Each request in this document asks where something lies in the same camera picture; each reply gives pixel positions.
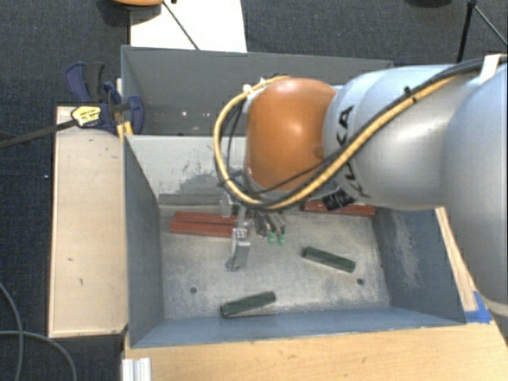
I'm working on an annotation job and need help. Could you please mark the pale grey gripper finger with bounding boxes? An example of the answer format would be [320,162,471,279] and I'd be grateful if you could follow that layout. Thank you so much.
[225,228,241,272]
[236,228,252,272]

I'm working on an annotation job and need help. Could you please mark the grey metal bin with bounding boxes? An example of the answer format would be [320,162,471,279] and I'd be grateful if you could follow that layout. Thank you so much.
[120,44,468,349]

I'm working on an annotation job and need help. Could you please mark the red-brown flat block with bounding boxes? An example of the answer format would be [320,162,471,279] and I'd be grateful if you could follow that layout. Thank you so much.
[168,220,236,239]
[173,210,240,226]
[300,199,376,217]

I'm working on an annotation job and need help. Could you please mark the dark green flat block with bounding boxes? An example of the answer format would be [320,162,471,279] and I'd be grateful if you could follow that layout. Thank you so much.
[301,246,357,275]
[220,291,277,319]

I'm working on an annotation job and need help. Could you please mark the pale wood flat board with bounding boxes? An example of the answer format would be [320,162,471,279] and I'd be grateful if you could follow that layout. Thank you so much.
[47,105,130,339]

